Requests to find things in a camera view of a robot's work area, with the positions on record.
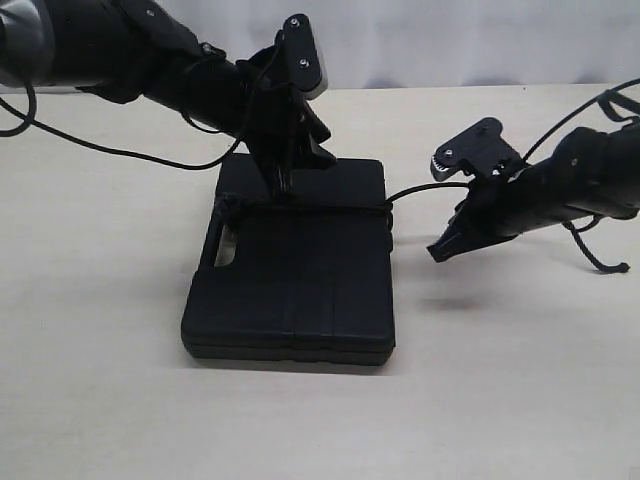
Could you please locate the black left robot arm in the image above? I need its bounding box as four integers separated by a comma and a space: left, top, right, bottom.
1, 1, 336, 196

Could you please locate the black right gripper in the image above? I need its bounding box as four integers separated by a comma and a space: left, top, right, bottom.
427, 177, 525, 263

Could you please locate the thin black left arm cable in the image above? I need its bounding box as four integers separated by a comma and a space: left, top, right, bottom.
0, 84, 246, 171

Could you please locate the black plastic carrying case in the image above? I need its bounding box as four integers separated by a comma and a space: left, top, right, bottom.
181, 154, 395, 366

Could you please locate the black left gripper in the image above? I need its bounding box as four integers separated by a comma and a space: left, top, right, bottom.
237, 47, 337, 197

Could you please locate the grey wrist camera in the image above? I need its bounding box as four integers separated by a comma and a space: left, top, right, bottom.
430, 117, 525, 182
282, 13, 328, 100

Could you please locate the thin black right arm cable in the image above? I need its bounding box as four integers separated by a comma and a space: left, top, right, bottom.
519, 77, 640, 161

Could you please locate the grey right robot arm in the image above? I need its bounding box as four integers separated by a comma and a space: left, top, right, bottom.
427, 117, 639, 262

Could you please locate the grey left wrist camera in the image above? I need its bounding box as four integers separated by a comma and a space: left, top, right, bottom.
282, 13, 328, 100

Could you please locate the white backdrop curtain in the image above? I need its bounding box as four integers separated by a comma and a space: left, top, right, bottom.
164, 1, 639, 90

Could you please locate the black braided rope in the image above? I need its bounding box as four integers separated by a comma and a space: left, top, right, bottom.
214, 182, 631, 275

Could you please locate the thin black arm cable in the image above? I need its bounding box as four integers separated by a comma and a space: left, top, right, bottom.
519, 77, 640, 161
0, 84, 246, 171

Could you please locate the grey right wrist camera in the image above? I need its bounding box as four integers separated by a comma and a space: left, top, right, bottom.
430, 117, 525, 182

